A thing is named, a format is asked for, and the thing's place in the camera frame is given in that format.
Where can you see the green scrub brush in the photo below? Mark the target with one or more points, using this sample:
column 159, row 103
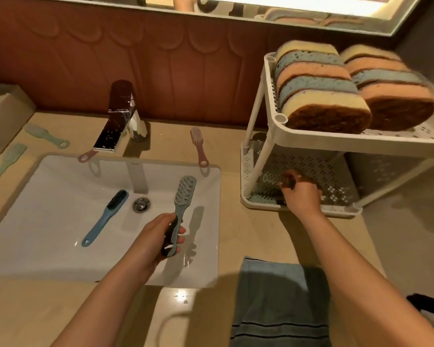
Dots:
column 45, row 135
column 7, row 162

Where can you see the chrome faucet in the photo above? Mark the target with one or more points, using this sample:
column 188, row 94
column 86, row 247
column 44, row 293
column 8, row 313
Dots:
column 121, row 119

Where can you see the white sink basin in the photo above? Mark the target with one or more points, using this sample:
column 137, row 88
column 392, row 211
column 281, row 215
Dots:
column 58, row 220

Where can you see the pink scrub brush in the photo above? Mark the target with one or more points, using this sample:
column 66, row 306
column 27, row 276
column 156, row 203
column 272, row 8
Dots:
column 86, row 156
column 199, row 144

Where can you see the grey-blue scrub brush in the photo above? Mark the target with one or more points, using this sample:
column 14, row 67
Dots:
column 184, row 193

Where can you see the white plastic two-tier rack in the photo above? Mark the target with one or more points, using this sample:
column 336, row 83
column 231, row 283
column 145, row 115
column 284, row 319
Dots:
column 311, row 142

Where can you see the chrome drain stopper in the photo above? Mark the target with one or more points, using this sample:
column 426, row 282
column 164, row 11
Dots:
column 141, row 205

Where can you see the stack of coloured sponges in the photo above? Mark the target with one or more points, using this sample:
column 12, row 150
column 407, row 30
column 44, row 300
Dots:
column 325, row 104

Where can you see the blue brush with black bristles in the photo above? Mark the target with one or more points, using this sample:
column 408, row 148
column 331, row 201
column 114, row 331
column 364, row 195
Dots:
column 103, row 222

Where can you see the person's right hand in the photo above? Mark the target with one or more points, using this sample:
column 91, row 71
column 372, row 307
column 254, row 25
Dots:
column 303, row 198

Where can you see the beige box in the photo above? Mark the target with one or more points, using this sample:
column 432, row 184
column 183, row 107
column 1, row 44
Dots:
column 3, row 115

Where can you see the person's left thumb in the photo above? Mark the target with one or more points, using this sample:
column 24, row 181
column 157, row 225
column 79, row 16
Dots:
column 162, row 221

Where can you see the wall mirror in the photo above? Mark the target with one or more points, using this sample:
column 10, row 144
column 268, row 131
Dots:
column 311, row 4

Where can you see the black and white object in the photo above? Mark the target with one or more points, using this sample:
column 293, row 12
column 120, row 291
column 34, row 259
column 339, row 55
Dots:
column 428, row 303

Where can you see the person's right forearm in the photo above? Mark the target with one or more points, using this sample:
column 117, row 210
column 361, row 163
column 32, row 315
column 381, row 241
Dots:
column 347, row 271

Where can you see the person's left hand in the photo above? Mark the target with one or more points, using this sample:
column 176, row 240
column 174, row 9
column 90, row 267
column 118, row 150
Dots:
column 144, row 245

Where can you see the person's left forearm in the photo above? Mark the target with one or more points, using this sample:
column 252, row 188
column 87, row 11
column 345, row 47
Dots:
column 101, row 307

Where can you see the blue striped towel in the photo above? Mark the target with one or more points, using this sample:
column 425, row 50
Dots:
column 278, row 299

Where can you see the person's right fingers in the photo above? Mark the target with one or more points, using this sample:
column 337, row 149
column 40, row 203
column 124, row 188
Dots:
column 293, row 178

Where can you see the teal brush with dark bristles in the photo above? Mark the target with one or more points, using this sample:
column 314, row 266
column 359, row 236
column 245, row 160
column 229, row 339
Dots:
column 269, row 184

